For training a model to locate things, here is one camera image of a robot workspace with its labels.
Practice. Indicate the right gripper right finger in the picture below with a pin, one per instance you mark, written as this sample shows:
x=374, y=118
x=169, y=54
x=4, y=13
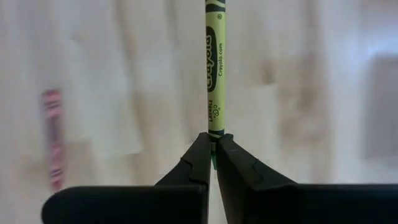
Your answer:
x=239, y=174

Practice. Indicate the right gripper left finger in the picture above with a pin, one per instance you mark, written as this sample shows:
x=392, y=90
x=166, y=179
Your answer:
x=194, y=168

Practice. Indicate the red crayon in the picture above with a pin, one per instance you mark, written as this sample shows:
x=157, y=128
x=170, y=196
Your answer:
x=53, y=140

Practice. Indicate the green crayon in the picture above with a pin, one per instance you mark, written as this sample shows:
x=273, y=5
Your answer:
x=215, y=77

